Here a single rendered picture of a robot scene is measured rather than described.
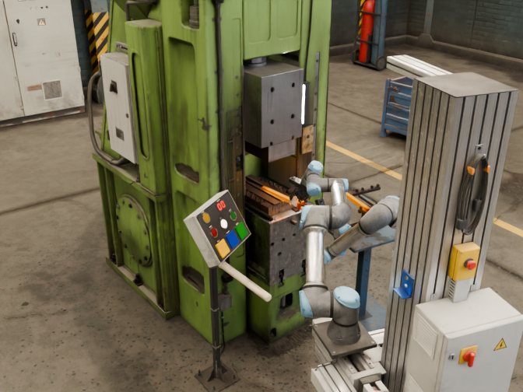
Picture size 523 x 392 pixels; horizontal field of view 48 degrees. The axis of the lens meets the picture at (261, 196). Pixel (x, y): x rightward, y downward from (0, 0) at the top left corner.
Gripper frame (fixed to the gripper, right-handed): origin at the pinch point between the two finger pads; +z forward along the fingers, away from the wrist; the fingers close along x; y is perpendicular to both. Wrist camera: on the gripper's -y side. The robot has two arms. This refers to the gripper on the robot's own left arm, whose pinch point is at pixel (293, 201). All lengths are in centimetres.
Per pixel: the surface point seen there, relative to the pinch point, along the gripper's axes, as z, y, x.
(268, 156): -21.8, -20.7, -12.1
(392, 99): 147, -154, 340
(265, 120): -41, -31, -15
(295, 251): 33.0, 16.5, 4.6
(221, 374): 81, 51, -58
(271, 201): 7.7, -9.2, -6.6
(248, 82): -52, -50, -17
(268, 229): 13.4, 4.6, -15.9
